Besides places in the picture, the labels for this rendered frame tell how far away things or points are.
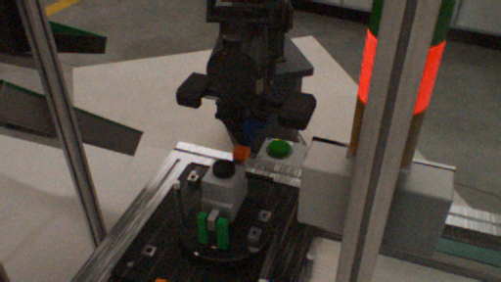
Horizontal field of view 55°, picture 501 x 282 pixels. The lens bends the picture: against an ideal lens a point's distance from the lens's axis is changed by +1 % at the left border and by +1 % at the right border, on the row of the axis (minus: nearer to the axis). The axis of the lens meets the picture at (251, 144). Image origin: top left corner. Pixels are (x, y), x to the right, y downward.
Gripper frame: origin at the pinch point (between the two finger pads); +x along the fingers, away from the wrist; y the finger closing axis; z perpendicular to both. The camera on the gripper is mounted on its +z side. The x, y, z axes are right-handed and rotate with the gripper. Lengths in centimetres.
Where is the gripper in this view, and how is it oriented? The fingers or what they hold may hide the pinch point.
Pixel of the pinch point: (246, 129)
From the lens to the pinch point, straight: 68.9
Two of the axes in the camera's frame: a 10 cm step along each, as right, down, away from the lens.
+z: 3.4, -5.8, 7.4
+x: 0.0, 7.9, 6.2
